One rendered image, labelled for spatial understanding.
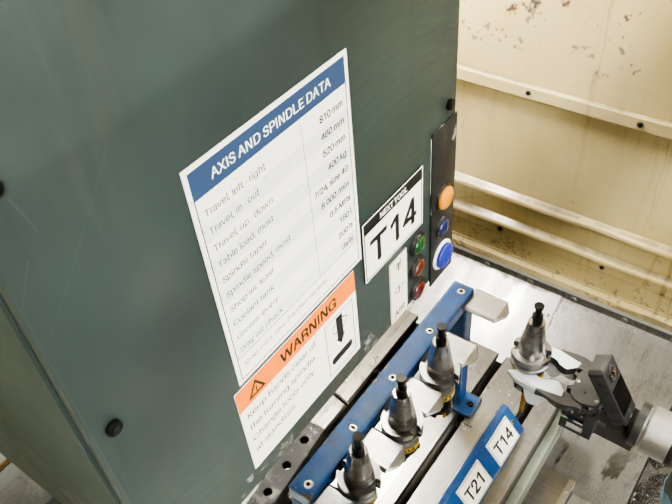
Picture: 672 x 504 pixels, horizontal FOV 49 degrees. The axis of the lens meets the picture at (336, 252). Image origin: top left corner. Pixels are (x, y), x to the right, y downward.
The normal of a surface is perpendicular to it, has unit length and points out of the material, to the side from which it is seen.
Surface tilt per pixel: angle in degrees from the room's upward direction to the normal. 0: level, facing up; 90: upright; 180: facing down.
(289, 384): 90
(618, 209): 90
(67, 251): 90
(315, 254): 90
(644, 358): 24
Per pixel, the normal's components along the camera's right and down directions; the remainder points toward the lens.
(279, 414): 0.81, 0.37
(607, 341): -0.31, -0.42
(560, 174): -0.58, 0.59
